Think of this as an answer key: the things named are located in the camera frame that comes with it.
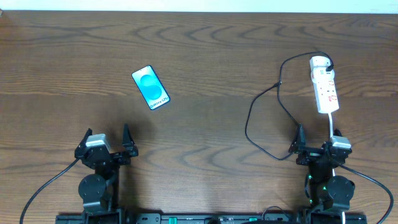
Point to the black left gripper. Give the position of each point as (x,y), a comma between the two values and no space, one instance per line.
(109,155)

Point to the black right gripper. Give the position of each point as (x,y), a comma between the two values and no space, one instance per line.
(316,150)

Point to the blue Galaxy smartphone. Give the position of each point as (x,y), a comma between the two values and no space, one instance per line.
(150,87)

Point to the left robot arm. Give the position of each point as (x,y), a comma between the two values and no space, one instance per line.
(100,190)

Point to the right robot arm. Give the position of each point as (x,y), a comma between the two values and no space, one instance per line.
(329,194)

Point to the white USB charger adapter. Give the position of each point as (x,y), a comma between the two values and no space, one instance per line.
(319,61)

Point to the white power strip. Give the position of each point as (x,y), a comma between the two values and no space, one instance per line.
(325,91)

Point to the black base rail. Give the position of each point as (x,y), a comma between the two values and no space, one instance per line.
(155,218)

